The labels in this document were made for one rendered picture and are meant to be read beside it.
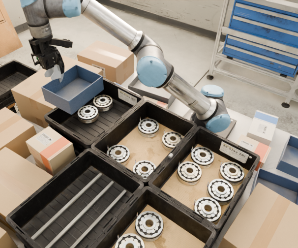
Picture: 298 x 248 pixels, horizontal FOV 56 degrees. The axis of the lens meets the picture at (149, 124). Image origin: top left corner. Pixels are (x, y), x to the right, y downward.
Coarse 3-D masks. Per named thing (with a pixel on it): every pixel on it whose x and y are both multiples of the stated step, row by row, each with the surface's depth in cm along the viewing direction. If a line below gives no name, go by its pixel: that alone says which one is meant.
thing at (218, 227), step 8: (200, 128) 128; (192, 136) 124; (216, 136) 124; (184, 144) 121; (232, 144) 121; (176, 152) 117; (248, 152) 118; (168, 160) 114; (256, 160) 115; (160, 168) 111; (248, 176) 110; (152, 184) 106; (160, 192) 103; (240, 192) 104; (176, 200) 101; (232, 200) 102; (184, 208) 99; (200, 216) 97; (224, 216) 98; (208, 224) 95
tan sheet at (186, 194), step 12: (216, 156) 129; (216, 168) 124; (168, 180) 119; (204, 180) 120; (168, 192) 115; (180, 192) 115; (192, 192) 115; (204, 192) 116; (192, 204) 112; (228, 204) 112
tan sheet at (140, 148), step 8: (136, 128) 140; (160, 128) 141; (168, 128) 141; (128, 136) 136; (136, 136) 137; (160, 136) 137; (120, 144) 133; (128, 144) 133; (136, 144) 133; (144, 144) 133; (152, 144) 133; (160, 144) 133; (136, 152) 130; (144, 152) 130; (152, 152) 130; (160, 152) 130; (168, 152) 130; (136, 160) 126; (152, 160) 126; (160, 160) 127; (128, 168) 123
